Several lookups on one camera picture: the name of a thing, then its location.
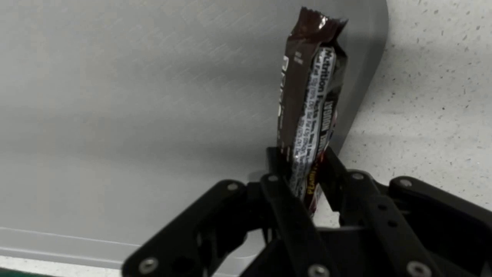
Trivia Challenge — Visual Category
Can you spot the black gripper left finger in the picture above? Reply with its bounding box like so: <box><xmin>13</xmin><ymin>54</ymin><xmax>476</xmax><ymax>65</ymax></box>
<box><xmin>122</xmin><ymin>148</ymin><xmax>334</xmax><ymax>277</ymax></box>

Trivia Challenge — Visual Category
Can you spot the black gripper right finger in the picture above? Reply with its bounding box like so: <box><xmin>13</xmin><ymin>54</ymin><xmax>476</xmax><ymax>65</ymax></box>
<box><xmin>320</xmin><ymin>151</ymin><xmax>492</xmax><ymax>277</ymax></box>

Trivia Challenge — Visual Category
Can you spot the brown chocolate bar wrapper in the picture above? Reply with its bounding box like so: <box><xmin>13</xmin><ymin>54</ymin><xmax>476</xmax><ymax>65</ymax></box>
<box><xmin>277</xmin><ymin>6</ymin><xmax>348</xmax><ymax>214</ymax></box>

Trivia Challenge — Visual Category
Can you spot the gray plastic tray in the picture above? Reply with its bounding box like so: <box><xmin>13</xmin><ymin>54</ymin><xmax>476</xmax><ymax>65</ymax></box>
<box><xmin>0</xmin><ymin>0</ymin><xmax>390</xmax><ymax>268</ymax></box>

